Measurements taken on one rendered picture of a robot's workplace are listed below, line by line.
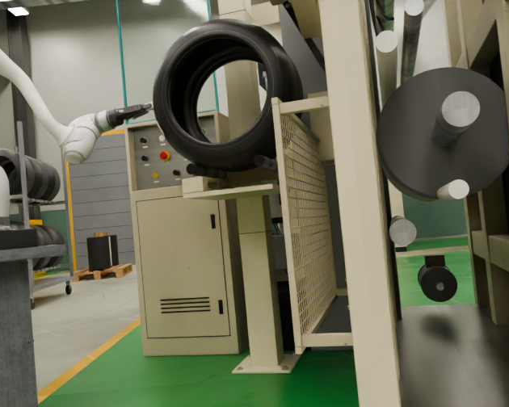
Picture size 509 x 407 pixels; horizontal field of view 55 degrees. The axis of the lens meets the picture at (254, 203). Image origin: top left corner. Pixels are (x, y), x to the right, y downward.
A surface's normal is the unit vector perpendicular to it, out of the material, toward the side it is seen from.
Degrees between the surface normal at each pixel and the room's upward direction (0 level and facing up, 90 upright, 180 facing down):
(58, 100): 90
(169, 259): 90
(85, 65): 90
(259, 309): 90
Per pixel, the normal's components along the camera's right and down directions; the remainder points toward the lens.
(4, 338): 0.48, -0.08
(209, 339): -0.27, -0.01
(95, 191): -0.03, -0.04
